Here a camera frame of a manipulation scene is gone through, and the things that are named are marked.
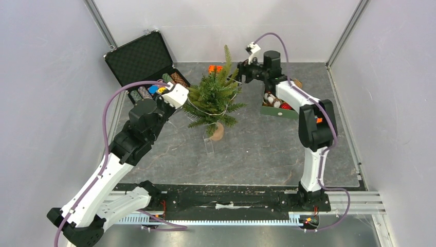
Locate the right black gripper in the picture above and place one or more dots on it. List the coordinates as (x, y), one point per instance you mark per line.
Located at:
(242, 71)

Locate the green ornament box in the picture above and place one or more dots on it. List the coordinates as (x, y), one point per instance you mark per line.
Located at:
(276, 110)

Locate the small green christmas tree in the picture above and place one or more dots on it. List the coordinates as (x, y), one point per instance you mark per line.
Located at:
(213, 99)

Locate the clear battery box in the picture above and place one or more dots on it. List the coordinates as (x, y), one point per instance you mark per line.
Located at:
(209, 145)

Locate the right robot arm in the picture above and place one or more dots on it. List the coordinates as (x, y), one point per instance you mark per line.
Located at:
(317, 139)

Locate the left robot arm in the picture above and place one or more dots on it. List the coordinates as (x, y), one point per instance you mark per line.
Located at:
(86, 217)

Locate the orange plastic piece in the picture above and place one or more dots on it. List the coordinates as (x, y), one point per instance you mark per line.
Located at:
(214, 69)

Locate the blue dealer button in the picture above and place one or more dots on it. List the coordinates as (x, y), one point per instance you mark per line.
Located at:
(152, 89)

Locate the black poker chip case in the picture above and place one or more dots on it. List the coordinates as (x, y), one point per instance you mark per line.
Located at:
(146, 58)

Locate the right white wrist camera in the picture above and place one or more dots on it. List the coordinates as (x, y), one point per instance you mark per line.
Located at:
(252, 49)

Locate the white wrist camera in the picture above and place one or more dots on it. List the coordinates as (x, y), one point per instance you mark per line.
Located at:
(176, 95)
(252, 49)

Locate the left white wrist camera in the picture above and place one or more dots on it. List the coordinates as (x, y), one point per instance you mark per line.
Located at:
(176, 95)

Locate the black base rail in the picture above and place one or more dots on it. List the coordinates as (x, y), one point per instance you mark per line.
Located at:
(233, 202)

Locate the aluminium corner frame post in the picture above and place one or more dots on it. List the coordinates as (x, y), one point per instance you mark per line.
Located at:
(100, 22)

